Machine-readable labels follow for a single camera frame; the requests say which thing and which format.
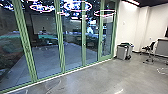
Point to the white wall light switch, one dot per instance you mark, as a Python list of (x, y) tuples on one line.
[(124, 22)]

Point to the black wheeled office chair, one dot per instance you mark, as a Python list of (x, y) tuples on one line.
[(150, 50)]

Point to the grey office table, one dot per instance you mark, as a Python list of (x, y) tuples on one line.
[(162, 46)]

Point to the grey trash bin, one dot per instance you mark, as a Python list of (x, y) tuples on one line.
[(122, 52)]

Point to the white wall outlet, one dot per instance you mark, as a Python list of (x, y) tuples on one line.
[(150, 38)]

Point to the green lidded trash bin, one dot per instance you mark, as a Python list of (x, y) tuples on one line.
[(130, 46)]

